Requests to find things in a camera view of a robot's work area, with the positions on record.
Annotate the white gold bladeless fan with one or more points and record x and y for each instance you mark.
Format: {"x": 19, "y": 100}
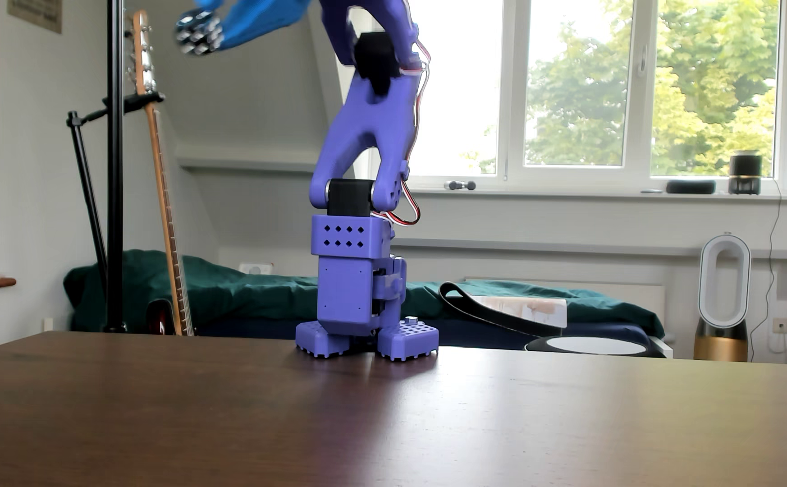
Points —
{"x": 724, "y": 297}

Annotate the black guitar stand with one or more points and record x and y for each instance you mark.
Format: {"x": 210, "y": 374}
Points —
{"x": 86, "y": 176}

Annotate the wooden-neck electric guitar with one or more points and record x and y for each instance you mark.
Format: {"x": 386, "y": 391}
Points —
{"x": 163, "y": 203}

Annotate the white single wall socket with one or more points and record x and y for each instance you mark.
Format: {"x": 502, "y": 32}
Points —
{"x": 255, "y": 268}

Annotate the black cylindrical speaker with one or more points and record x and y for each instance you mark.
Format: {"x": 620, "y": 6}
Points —
{"x": 745, "y": 173}

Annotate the black vertical stand pole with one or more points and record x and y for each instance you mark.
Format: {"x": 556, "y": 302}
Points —
{"x": 115, "y": 169}

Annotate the purple robot arm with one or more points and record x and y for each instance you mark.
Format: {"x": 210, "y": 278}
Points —
{"x": 366, "y": 135}

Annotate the framed wall picture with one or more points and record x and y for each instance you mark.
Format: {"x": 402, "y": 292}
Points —
{"x": 35, "y": 12}

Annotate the white window frame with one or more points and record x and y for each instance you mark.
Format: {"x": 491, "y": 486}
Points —
{"x": 512, "y": 101}

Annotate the black flat oval speaker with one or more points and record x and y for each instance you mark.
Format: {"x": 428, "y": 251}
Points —
{"x": 690, "y": 186}

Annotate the round black white tray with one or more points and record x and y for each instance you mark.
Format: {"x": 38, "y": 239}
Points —
{"x": 593, "y": 345}

